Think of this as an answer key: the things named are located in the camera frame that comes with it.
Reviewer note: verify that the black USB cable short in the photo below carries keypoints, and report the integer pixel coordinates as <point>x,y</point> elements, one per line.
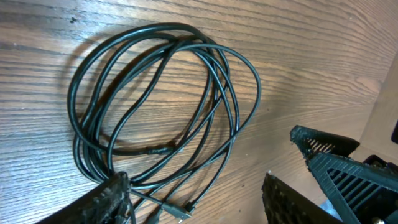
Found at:
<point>201,151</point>

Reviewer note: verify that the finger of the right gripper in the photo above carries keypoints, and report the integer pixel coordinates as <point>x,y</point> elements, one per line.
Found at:
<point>359,192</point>
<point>311,141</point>

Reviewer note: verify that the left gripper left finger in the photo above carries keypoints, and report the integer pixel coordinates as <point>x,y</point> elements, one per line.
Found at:
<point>107,203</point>

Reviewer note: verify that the black USB cable long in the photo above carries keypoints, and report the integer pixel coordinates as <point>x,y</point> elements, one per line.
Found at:
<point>94,160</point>

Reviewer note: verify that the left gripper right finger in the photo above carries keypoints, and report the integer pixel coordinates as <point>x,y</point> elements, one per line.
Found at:
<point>284,205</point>

